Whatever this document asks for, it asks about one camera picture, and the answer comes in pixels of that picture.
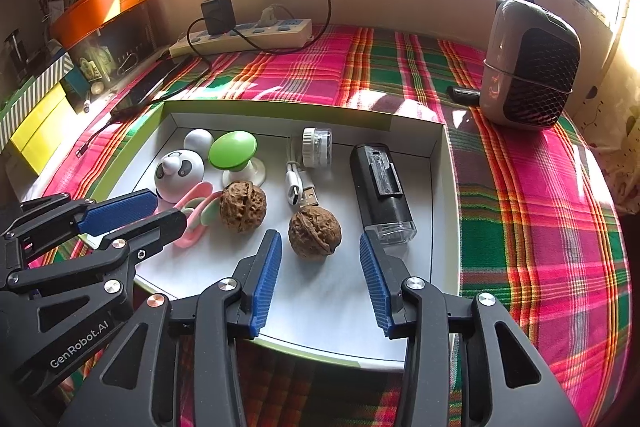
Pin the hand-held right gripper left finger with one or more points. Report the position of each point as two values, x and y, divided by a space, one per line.
265 287

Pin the small white ball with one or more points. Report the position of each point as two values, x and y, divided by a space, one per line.
97 87

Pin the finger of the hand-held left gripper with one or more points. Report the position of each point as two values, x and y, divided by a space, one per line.
120 209
155 227

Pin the grey device with black grille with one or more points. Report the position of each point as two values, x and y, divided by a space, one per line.
540 72

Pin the pink green plaid blanket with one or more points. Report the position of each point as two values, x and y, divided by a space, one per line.
525 232

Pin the small black stick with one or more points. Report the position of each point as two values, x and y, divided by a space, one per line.
462 94

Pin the orange tray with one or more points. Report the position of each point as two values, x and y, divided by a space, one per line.
100 7

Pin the small white round jar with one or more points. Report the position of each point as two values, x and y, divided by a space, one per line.
317 147

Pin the black device with clear cap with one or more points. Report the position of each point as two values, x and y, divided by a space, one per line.
385 207

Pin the brown walnut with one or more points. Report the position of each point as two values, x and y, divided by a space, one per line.
242 207
315 234

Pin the grey panda toy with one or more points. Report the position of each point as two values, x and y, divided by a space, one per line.
175 177

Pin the black phone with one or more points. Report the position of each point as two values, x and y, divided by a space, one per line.
150 87

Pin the green printed card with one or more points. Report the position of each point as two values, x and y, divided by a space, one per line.
92 67

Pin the white plug adapter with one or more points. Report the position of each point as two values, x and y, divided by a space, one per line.
270 14

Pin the green cardboard box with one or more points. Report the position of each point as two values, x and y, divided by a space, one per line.
325 307

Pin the green white striped box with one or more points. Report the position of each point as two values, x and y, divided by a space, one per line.
50 77

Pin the dotted cream curtain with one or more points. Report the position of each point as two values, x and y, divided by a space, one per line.
617 132

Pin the green mushroom-shaped massager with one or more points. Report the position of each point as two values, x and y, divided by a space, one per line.
232 147

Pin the cream power strip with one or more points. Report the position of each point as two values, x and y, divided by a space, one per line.
280 37

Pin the black charger adapter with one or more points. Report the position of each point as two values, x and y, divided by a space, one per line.
218 14

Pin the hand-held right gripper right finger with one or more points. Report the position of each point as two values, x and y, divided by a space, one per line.
376 287

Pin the yellow box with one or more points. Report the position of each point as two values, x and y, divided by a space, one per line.
40 132

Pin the white egg-shaped object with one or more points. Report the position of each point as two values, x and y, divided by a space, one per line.
197 139

